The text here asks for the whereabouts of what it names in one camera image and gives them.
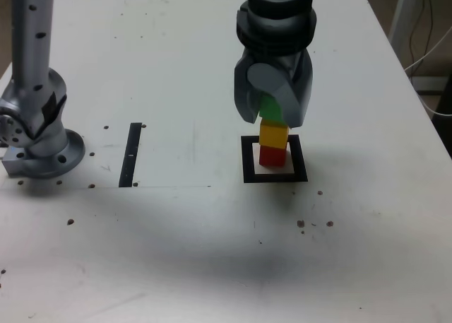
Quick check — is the dark flat box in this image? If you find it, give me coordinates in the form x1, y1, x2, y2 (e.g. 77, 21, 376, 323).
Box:
410, 76, 452, 95

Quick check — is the black tape strip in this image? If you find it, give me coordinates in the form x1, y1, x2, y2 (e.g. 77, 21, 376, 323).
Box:
118, 122, 143, 188

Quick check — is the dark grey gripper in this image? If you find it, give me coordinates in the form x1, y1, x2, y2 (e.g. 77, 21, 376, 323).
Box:
234, 47, 316, 129

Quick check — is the white metal frame leg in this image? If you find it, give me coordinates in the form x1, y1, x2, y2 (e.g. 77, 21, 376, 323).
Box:
387, 0, 416, 45

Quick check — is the black tape square outline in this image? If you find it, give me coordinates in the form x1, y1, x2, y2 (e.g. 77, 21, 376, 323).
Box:
241, 134, 309, 184

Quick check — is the red cube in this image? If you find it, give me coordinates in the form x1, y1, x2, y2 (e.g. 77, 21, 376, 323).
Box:
258, 144, 287, 168

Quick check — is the green cube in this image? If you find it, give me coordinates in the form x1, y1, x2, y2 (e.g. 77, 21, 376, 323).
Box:
258, 93, 287, 126

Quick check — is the yellow cube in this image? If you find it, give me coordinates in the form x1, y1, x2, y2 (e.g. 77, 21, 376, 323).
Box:
258, 119, 289, 150

